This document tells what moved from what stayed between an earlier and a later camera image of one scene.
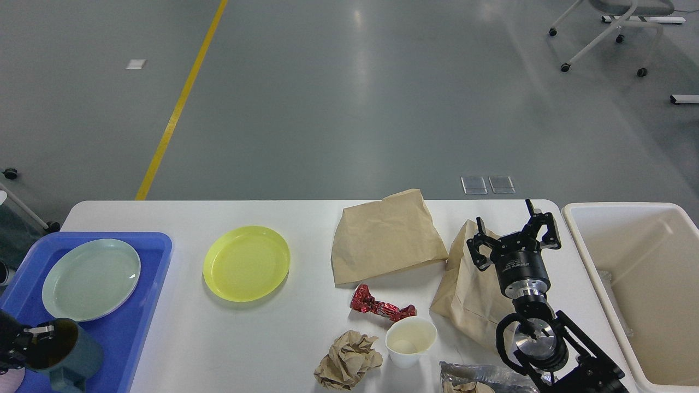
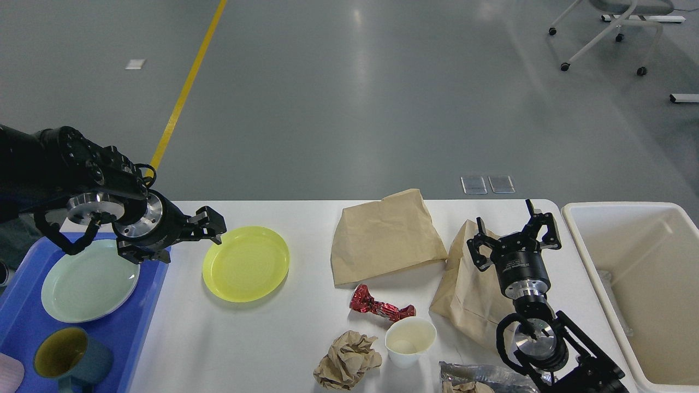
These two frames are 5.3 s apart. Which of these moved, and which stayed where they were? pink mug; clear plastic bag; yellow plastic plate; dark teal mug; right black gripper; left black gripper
Moved: left black gripper; dark teal mug
Stayed: yellow plastic plate; right black gripper; clear plastic bag; pink mug
